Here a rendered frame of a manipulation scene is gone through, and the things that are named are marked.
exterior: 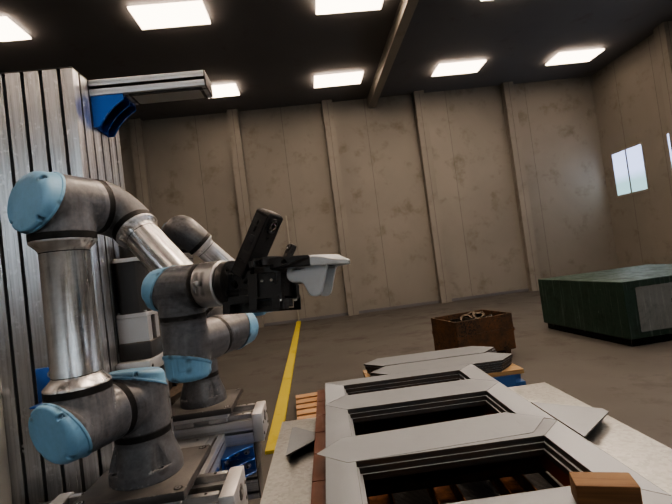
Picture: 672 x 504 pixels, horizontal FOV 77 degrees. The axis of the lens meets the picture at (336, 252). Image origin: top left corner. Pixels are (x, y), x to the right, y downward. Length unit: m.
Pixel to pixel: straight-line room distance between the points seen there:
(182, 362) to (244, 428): 0.79
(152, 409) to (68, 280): 0.32
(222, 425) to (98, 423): 0.64
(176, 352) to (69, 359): 0.25
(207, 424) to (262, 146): 11.19
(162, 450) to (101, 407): 0.19
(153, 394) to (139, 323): 0.30
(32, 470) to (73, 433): 0.47
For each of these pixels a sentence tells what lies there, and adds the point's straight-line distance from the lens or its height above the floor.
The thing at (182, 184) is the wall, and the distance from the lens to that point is 12.57.
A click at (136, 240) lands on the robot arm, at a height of 1.54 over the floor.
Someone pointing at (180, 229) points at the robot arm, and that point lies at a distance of 1.51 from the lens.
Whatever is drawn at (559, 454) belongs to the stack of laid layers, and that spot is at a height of 0.85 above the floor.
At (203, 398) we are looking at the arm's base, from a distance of 1.50.
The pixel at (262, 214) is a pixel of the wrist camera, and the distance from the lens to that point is 0.65.
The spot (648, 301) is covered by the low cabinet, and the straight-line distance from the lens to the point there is 6.42.
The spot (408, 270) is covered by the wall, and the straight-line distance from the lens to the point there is 12.17.
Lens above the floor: 1.44
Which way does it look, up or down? 2 degrees up
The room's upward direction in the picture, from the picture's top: 7 degrees counter-clockwise
